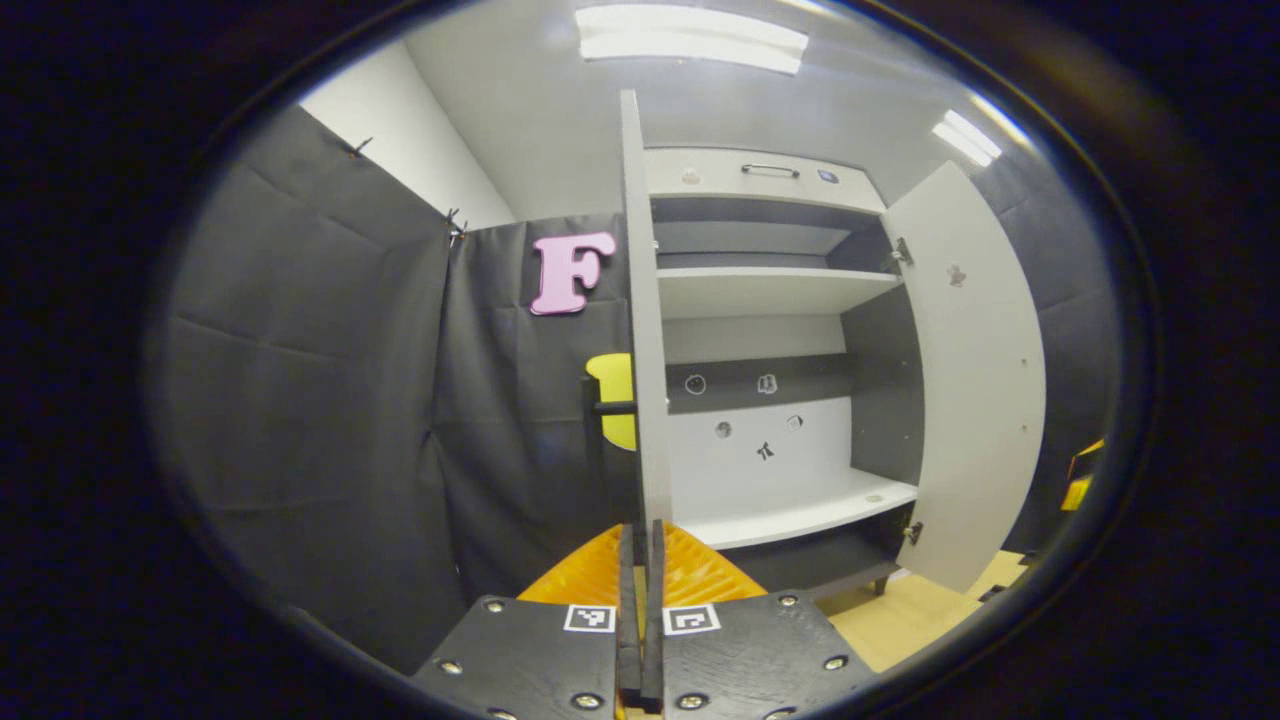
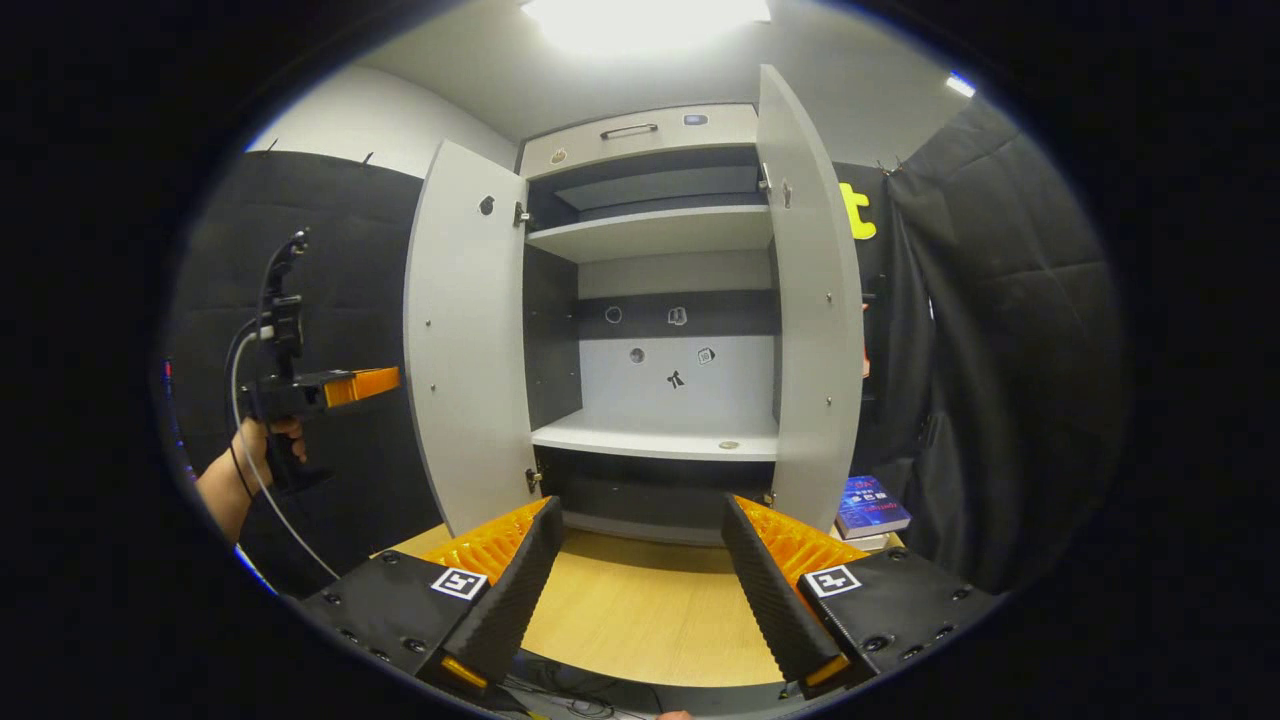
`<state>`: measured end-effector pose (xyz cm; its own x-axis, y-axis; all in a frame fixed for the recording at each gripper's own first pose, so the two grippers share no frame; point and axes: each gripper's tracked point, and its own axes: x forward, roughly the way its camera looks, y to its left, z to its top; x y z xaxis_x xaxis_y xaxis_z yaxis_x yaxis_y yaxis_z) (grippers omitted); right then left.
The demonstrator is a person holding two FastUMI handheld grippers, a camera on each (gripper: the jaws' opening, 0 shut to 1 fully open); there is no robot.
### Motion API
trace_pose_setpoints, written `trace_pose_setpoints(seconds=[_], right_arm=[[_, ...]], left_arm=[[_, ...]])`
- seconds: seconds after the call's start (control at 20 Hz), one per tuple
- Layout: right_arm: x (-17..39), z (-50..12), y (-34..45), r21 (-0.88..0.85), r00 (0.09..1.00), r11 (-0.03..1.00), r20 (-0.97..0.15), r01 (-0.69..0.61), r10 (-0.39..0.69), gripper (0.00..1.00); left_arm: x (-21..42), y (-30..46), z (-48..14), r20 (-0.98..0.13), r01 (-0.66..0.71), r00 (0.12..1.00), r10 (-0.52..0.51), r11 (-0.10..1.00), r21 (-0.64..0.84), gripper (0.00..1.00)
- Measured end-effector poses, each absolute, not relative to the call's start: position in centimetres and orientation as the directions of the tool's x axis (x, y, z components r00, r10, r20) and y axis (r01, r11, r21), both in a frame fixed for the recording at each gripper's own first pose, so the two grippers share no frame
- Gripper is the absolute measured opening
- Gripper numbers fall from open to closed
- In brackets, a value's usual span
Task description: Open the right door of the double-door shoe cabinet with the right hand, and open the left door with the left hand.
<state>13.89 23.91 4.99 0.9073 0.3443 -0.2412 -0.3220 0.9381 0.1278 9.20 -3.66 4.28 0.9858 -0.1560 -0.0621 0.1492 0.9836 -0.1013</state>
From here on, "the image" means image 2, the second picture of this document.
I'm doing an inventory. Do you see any blue book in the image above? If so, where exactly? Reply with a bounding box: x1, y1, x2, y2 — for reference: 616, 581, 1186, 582
836, 475, 913, 541

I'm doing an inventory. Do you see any grey double-door shoe cabinet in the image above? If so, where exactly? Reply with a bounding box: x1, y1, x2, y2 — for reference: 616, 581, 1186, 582
517, 103, 783, 549

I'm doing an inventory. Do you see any black backdrop cloth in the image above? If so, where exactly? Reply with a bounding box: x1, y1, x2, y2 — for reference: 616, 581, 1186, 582
165, 95, 1121, 601

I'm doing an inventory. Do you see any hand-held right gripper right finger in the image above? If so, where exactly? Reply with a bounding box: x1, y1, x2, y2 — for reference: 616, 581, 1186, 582
720, 492, 1001, 701

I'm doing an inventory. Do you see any grey shoe cabinet door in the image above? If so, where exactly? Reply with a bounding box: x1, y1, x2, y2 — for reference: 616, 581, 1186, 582
755, 64, 867, 536
403, 138, 536, 539

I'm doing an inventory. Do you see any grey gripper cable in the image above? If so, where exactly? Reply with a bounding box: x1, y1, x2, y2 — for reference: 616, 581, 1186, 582
225, 318, 341, 583

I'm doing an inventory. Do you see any grey cabinet shelf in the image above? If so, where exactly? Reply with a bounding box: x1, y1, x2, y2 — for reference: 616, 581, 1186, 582
530, 408, 781, 463
525, 205, 776, 265

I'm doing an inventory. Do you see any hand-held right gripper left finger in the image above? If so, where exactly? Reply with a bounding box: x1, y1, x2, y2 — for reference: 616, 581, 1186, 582
300, 495, 566, 693

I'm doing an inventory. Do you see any large ceiling light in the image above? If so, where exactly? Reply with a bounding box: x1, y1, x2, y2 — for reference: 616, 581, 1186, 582
520, 0, 773, 56

